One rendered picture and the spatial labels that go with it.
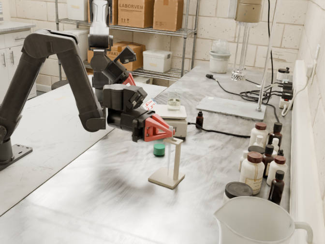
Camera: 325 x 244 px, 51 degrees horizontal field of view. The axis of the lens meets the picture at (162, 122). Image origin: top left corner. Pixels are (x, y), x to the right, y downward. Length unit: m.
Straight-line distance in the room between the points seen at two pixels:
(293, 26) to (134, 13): 1.52
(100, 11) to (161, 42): 2.47
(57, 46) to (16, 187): 0.39
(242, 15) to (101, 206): 0.96
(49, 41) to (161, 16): 2.53
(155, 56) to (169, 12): 0.45
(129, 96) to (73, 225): 0.36
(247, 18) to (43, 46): 0.86
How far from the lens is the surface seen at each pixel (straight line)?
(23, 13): 4.71
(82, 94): 0.97
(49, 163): 1.09
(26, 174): 1.05
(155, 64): 3.52
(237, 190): 0.86
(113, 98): 0.97
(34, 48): 0.94
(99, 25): 1.29
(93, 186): 0.96
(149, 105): 1.50
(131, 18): 3.52
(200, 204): 0.91
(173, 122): 1.21
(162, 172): 1.01
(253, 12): 1.48
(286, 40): 3.57
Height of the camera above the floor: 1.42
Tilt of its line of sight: 22 degrees down
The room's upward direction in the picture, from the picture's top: 4 degrees clockwise
